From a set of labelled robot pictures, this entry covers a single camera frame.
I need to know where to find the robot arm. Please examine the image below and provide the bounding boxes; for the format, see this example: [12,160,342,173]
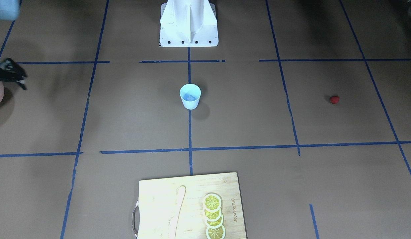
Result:
[0,0,20,21]

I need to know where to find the ice cube in cup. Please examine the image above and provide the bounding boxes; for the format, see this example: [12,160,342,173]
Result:
[186,95,196,102]

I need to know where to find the light blue cup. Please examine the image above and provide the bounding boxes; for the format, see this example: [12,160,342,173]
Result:
[179,84,201,110]

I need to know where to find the yellow plastic knife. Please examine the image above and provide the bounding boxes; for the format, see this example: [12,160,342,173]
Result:
[168,186,186,239]

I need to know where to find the lemon slice top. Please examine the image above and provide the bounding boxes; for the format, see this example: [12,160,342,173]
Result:
[203,193,222,213]

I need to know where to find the lemon slice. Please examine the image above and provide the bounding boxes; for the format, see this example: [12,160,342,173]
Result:
[203,193,222,213]
[205,225,226,239]
[204,208,222,221]
[205,214,224,229]

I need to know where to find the bamboo cutting board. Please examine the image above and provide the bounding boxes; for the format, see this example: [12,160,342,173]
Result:
[132,172,247,239]

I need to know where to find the lemon slice bottom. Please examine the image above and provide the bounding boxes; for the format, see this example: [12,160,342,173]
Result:
[205,225,226,239]

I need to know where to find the red strawberry on table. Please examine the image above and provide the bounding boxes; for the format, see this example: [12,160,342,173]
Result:
[329,95,340,104]

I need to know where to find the white camera mast base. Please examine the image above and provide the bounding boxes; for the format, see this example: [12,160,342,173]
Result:
[159,0,219,47]

